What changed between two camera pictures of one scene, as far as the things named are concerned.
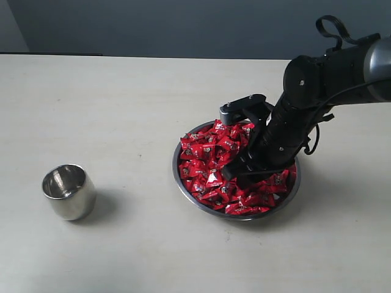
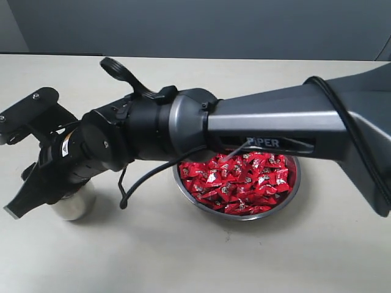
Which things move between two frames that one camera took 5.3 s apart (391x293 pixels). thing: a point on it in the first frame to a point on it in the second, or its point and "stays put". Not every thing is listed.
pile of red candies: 204,155 stays put
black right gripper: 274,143 to 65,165
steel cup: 70,191 stays put
